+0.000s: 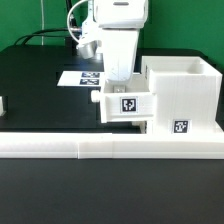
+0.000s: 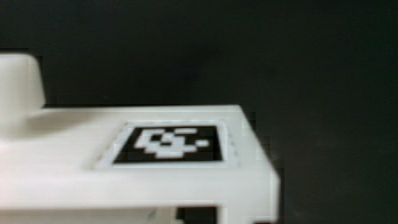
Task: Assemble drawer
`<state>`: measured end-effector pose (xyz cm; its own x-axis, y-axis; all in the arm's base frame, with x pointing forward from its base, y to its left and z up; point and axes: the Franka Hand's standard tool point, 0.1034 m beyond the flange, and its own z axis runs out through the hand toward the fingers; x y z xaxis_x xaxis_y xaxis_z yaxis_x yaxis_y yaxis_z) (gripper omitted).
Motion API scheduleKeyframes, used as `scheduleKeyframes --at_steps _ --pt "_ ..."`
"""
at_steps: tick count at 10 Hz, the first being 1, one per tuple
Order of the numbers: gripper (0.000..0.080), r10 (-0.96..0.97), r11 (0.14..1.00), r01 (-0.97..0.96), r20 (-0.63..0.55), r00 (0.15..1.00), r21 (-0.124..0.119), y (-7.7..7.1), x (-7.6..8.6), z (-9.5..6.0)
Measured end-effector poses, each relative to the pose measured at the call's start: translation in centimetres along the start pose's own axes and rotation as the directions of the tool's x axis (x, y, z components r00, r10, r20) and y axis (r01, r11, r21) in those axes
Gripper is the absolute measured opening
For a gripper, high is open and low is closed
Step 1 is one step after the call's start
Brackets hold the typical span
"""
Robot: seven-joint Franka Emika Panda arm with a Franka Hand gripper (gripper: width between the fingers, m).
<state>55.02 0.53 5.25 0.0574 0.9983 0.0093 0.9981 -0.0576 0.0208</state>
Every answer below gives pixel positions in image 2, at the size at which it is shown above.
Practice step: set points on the white drawer box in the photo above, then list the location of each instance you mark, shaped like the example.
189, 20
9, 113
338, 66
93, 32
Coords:
137, 165

